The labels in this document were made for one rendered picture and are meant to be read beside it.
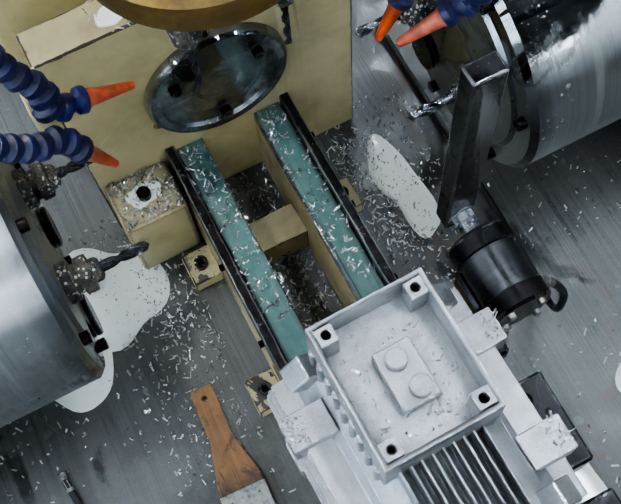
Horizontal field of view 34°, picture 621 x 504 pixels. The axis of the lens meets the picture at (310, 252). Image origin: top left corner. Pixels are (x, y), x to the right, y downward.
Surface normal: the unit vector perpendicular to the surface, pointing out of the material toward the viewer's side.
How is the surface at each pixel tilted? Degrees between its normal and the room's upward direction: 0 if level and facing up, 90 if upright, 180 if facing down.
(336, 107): 90
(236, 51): 90
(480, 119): 90
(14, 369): 66
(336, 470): 0
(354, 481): 0
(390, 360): 0
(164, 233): 90
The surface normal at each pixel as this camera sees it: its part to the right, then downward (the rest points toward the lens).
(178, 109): 0.46, 0.82
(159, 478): -0.04, -0.36
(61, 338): 0.38, 0.55
